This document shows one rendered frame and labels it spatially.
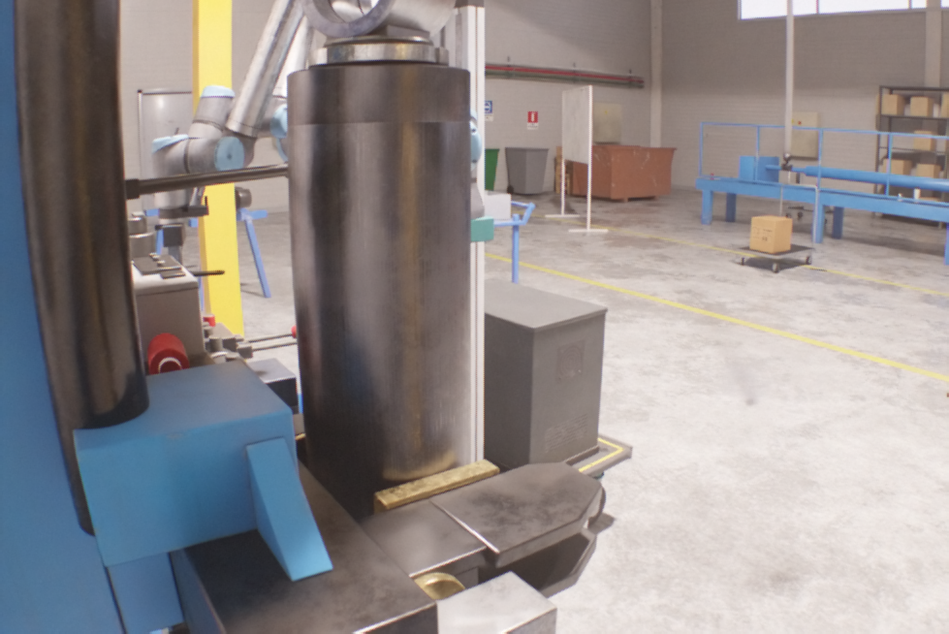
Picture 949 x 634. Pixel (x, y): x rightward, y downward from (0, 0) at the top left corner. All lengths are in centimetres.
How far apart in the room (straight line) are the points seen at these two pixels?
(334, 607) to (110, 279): 29
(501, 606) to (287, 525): 21
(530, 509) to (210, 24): 289
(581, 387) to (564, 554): 142
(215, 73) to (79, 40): 280
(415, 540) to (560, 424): 151
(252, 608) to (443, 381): 37
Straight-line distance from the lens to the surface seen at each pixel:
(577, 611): 218
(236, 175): 94
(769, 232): 740
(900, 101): 1376
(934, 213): 915
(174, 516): 58
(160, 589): 80
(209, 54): 333
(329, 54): 76
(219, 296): 339
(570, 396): 218
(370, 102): 70
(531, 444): 212
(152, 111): 1149
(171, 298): 105
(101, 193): 54
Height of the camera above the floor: 140
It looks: 13 degrees down
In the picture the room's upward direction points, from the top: straight up
